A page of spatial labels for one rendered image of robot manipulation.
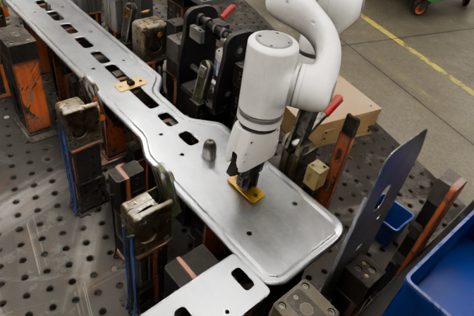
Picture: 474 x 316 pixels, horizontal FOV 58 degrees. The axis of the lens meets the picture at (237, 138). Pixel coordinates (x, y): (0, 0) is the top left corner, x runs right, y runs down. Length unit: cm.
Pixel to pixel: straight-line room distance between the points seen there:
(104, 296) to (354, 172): 87
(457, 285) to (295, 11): 55
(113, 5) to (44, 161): 53
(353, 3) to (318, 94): 73
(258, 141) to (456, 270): 42
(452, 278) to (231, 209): 42
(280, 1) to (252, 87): 16
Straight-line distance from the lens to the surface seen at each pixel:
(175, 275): 80
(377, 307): 78
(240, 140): 77
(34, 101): 146
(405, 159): 62
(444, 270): 88
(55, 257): 119
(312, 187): 93
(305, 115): 92
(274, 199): 91
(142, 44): 133
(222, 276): 78
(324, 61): 71
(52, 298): 113
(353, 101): 163
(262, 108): 72
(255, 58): 68
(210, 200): 88
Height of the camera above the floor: 166
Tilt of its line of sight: 40 degrees down
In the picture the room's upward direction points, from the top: 9 degrees clockwise
